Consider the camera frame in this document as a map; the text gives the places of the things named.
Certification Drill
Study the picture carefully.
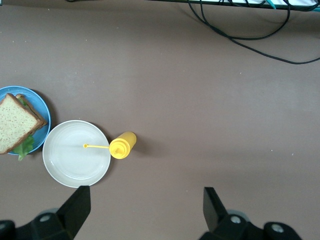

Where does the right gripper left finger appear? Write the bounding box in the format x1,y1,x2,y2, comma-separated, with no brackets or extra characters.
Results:
0,185,91,240

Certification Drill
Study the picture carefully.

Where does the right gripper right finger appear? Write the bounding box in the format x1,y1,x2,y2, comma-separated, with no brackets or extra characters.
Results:
198,186,304,240

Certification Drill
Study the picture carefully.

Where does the green lettuce leaf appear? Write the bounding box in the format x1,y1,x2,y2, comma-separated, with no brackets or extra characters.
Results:
12,97,35,162

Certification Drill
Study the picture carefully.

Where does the yellow squeeze bottle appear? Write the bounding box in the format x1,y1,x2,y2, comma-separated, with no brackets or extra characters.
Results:
82,131,138,160

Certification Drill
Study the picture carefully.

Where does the toasted bread slice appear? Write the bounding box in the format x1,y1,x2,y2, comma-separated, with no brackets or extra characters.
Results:
15,93,48,128
0,93,45,155

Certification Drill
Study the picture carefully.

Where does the beige plate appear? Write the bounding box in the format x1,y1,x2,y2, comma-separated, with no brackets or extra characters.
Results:
42,119,112,189

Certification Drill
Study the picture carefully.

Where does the blue plate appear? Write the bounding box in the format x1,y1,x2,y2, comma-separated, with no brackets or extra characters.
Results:
0,85,52,156

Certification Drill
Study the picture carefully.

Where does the black table cable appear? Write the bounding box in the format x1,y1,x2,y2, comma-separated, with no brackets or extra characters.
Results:
199,0,291,41
187,0,320,65

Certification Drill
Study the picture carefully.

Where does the teal floor cable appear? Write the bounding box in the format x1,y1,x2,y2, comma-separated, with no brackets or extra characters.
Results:
264,0,320,13

